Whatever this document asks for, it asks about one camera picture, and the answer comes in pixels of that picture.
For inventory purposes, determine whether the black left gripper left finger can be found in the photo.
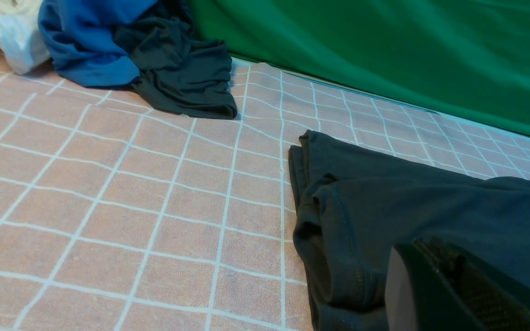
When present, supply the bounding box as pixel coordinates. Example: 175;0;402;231
385;243;488;331

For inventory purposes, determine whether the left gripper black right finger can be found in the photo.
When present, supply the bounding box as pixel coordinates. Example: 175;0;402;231
415;239;530;331

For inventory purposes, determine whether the dark gray long-sleeve shirt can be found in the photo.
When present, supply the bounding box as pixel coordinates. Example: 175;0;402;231
288;131;530;331

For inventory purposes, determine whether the green backdrop cloth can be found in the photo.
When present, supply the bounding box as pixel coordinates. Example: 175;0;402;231
189;0;530;137

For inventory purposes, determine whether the dark green crumpled garment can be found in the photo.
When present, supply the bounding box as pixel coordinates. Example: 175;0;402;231
113;0;237;120

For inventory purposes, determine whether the pink checkered tablecloth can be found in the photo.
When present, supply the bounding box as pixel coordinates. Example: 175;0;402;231
0;54;530;331

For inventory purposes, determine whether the blue crumpled garment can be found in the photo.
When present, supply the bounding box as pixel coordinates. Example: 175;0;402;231
38;0;156;89

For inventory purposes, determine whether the white crumpled garment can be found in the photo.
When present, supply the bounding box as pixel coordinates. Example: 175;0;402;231
0;0;50;74

